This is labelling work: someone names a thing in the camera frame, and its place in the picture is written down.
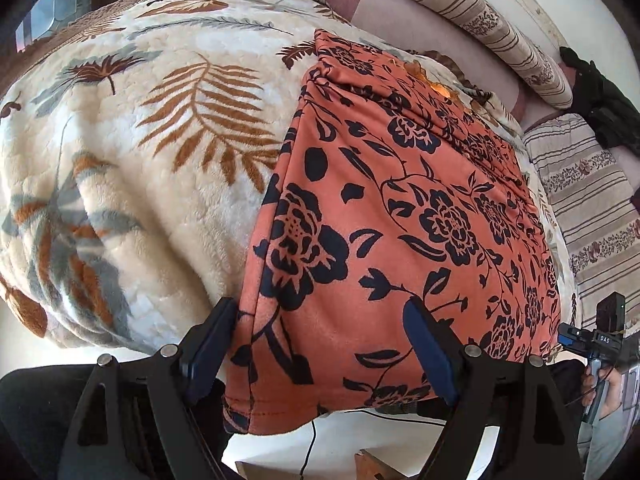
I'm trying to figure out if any orange black floral blouse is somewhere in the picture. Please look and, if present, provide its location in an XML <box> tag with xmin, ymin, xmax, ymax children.
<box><xmin>224</xmin><ymin>30</ymin><xmax>561</xmax><ymax>436</ymax></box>

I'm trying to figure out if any black clothing pile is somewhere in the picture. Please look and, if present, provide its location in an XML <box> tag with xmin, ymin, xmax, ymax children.
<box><xmin>560</xmin><ymin>47</ymin><xmax>640</xmax><ymax>157</ymax></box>

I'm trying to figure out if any person's right hand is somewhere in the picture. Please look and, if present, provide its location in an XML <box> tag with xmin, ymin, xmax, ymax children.
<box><xmin>580</xmin><ymin>365</ymin><xmax>623</xmax><ymax>419</ymax></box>

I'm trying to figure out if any striped floral cushion right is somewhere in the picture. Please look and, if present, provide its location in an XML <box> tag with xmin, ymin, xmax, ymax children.
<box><xmin>523</xmin><ymin>114</ymin><xmax>639</xmax><ymax>336</ymax></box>

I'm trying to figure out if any cream leaf-print fleece blanket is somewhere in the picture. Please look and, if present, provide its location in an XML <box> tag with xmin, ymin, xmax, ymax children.
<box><xmin>0</xmin><ymin>0</ymin><xmax>582</xmax><ymax>356</ymax></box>

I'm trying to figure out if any striped floral bolster pillow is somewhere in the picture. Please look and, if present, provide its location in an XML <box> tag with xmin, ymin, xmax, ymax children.
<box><xmin>412</xmin><ymin>0</ymin><xmax>573</xmax><ymax>110</ymax></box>

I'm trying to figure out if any pink mauve long pillow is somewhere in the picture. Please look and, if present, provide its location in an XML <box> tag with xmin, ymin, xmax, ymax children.
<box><xmin>322</xmin><ymin>0</ymin><xmax>528</xmax><ymax>122</ymax></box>

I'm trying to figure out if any stained glass window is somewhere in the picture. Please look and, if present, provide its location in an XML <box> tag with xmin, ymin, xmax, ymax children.
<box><xmin>11</xmin><ymin>0</ymin><xmax>91</xmax><ymax>52</ymax></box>

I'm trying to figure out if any black cable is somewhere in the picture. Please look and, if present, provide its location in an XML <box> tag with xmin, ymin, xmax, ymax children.
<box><xmin>297</xmin><ymin>406</ymin><xmax>446</xmax><ymax>480</ymax></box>

